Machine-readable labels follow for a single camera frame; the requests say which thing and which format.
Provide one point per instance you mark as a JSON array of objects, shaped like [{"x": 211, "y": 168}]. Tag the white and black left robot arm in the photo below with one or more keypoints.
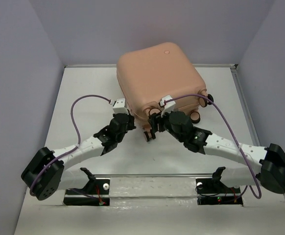
[{"x": 48, "y": 171}]

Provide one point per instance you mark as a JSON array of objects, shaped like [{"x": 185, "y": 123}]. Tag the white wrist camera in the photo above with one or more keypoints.
[
  {"x": 119, "y": 106},
  {"x": 168, "y": 105}
]

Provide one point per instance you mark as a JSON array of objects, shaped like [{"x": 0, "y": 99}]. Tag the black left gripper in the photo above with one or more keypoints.
[{"x": 130, "y": 121}]

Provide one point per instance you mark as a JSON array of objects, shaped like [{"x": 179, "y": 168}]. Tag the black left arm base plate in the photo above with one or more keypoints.
[{"x": 94, "y": 193}]

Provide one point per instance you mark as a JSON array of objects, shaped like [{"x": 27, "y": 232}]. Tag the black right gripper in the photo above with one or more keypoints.
[{"x": 156, "y": 118}]

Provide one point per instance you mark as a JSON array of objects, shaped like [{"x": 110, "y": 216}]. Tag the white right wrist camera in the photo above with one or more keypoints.
[{"x": 168, "y": 105}]

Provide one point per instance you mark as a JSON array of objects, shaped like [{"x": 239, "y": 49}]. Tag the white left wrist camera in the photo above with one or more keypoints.
[{"x": 119, "y": 106}]

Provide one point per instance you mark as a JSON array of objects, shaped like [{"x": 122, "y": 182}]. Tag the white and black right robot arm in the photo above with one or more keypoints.
[{"x": 262, "y": 165}]

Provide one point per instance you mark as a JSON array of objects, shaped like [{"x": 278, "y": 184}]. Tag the pink hard-shell suitcase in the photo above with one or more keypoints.
[{"x": 147, "y": 75}]

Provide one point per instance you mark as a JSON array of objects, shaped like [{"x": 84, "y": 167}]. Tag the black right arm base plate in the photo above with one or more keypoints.
[{"x": 210, "y": 193}]

